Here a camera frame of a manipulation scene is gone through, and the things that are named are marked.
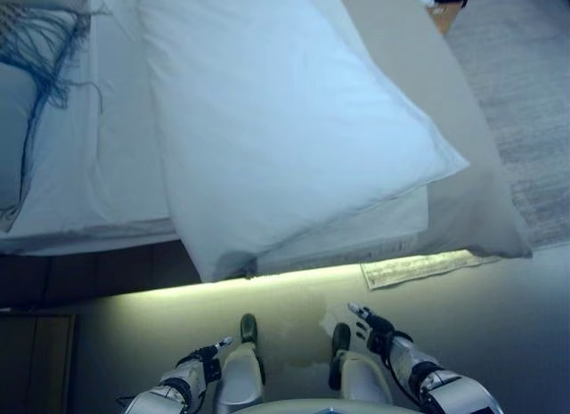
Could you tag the dark wooden bed frame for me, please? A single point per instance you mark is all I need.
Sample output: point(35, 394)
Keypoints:
point(111, 271)

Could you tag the white duvet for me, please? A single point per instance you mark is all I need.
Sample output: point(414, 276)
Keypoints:
point(267, 142)

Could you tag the robot right leg and foot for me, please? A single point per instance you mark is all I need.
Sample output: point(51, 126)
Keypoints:
point(356, 378)

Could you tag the robot torso white shell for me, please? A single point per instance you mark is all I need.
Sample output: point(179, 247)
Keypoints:
point(285, 406)

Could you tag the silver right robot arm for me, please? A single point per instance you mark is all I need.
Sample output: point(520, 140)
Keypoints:
point(441, 378)

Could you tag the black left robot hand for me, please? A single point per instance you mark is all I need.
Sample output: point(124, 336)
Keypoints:
point(207, 358)

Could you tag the robot leg and foot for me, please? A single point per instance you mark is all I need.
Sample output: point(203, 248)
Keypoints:
point(356, 378)
point(240, 374)

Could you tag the robot left leg and foot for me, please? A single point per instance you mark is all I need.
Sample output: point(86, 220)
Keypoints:
point(240, 374)

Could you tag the grey area rug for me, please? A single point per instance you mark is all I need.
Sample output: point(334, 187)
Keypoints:
point(525, 120)

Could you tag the wooden nightstand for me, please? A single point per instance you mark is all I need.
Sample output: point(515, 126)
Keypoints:
point(31, 365)

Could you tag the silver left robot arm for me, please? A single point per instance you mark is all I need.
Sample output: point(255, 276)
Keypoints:
point(160, 392)

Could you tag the large beige pillow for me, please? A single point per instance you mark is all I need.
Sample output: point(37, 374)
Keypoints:
point(13, 133)

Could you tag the blue fringed throw blanket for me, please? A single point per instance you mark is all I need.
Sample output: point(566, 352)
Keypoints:
point(40, 44)

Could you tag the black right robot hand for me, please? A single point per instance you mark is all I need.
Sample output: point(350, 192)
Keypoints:
point(378, 331)

